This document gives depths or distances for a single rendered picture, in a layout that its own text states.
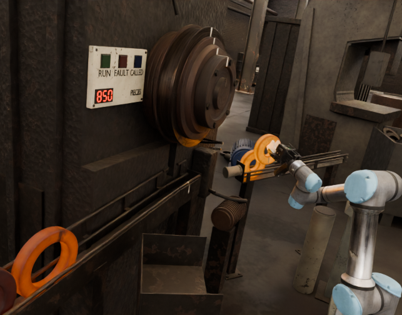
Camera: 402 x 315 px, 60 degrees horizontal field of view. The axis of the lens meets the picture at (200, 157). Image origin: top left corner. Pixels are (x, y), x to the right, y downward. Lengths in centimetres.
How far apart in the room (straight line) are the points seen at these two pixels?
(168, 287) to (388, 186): 82
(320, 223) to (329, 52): 234
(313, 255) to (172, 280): 115
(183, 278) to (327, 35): 328
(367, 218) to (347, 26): 282
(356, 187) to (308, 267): 91
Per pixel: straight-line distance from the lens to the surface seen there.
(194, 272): 117
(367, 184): 132
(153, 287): 110
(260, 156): 178
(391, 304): 157
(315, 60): 404
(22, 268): 95
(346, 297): 144
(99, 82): 111
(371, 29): 389
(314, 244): 208
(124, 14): 120
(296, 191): 164
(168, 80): 122
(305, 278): 220
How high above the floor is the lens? 131
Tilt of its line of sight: 19 degrees down
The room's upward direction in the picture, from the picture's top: 9 degrees clockwise
